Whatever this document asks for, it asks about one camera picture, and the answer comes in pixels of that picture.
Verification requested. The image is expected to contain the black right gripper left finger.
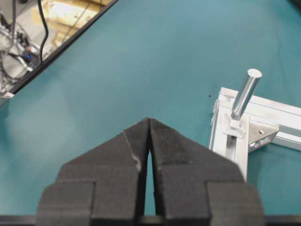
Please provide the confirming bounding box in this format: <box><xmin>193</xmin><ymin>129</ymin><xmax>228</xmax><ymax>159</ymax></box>
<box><xmin>37</xmin><ymin>118</ymin><xmax>150</xmax><ymax>226</ymax></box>

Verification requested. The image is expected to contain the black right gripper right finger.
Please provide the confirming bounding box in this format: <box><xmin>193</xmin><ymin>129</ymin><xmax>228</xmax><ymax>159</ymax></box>
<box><xmin>150</xmin><ymin>119</ymin><xmax>266</xmax><ymax>226</ymax></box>

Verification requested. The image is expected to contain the silver metal pin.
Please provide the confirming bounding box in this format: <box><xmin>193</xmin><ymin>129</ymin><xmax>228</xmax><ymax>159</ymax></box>
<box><xmin>231</xmin><ymin>68</ymin><xmax>262</xmax><ymax>121</ymax></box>

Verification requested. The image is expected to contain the aluminium extrusion frame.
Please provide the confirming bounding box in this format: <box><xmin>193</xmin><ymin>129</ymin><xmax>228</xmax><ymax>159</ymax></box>
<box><xmin>209</xmin><ymin>88</ymin><xmax>301</xmax><ymax>178</ymax></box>

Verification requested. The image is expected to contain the cable clutter with device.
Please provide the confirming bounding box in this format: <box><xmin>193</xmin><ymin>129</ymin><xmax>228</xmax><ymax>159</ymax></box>
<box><xmin>0</xmin><ymin>12</ymin><xmax>40</xmax><ymax>94</ymax></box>

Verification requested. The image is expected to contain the black hanging cable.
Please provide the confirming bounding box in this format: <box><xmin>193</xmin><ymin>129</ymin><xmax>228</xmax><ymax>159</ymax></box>
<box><xmin>37</xmin><ymin>0</ymin><xmax>49</xmax><ymax>62</ymax></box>

